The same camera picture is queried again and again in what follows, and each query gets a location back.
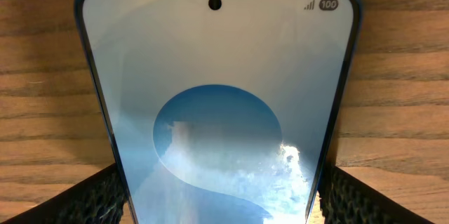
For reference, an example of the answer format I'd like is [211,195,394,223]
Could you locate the blue Galaxy smartphone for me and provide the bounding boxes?
[74,0,361,223]

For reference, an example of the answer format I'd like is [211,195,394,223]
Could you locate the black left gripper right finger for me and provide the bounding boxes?
[318,166,432,224]

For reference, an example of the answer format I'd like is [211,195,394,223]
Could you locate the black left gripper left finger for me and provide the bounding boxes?
[1,164,127,224]

